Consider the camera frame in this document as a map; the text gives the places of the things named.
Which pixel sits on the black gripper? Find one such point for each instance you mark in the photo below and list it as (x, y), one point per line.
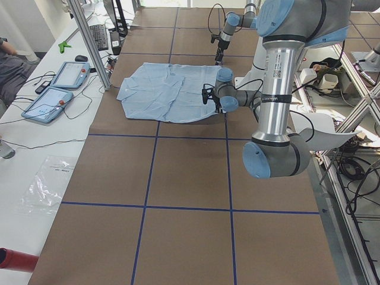
(221, 45)
(218, 104)

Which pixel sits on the light blue button-up shirt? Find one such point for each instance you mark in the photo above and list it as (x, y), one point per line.
(168, 92)

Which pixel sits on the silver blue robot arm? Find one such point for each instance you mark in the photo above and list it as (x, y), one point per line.
(286, 29)
(232, 23)

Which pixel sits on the white plastic chair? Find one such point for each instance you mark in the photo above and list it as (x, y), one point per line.
(325, 137)

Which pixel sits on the black computer keyboard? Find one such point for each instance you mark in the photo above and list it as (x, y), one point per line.
(99, 34)

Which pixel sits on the black computer mouse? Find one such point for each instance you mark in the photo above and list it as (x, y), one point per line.
(81, 58)

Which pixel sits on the upper blue teach pendant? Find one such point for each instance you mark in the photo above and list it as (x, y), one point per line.
(71, 75)

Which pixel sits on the blue teach pendant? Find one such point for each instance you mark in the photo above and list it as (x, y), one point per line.
(48, 105)
(71, 75)

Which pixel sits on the green plastic tool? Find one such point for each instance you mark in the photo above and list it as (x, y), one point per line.
(63, 45)

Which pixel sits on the lower blue teach pendant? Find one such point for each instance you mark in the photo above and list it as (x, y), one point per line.
(48, 105)

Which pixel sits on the black mobile phone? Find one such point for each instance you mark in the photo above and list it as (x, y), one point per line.
(44, 85)

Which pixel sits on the clear plastic bag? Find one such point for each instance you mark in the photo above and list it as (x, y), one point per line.
(45, 193)

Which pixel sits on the seated person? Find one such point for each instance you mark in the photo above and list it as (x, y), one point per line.
(14, 72)

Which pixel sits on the red cylinder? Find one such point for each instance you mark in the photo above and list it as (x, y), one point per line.
(18, 261)

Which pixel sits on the aluminium frame post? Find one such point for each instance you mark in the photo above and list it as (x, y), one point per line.
(81, 21)

